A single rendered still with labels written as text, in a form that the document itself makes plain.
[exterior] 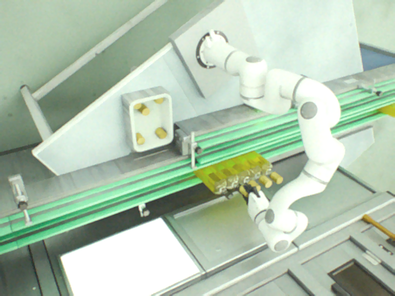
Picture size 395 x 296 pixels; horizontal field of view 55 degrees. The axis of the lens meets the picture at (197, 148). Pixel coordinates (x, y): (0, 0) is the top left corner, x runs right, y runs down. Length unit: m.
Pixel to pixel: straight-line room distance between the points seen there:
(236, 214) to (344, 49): 1.10
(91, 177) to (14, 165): 0.67
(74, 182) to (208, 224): 0.54
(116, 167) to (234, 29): 0.74
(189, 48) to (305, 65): 0.73
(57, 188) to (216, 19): 0.88
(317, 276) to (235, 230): 0.34
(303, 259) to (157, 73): 0.90
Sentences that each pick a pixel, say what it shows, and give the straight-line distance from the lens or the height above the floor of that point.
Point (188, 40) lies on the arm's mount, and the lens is 1.50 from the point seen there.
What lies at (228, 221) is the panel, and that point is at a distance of 1.55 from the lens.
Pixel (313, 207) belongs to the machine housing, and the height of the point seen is 1.23.
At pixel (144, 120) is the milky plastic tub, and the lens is 1.56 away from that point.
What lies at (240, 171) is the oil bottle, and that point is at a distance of 1.56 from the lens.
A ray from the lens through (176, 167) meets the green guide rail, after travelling 1.55.
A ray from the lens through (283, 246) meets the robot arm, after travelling 1.28.
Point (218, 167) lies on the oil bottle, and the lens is 1.57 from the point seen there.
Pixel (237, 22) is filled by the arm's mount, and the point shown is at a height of 0.80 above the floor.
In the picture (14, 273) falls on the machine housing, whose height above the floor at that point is 0.95.
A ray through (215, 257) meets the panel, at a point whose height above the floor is 1.28.
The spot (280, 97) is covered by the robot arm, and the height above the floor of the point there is 1.21.
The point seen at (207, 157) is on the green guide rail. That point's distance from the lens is 1.57.
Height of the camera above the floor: 2.06
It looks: 47 degrees down
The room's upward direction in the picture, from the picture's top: 132 degrees clockwise
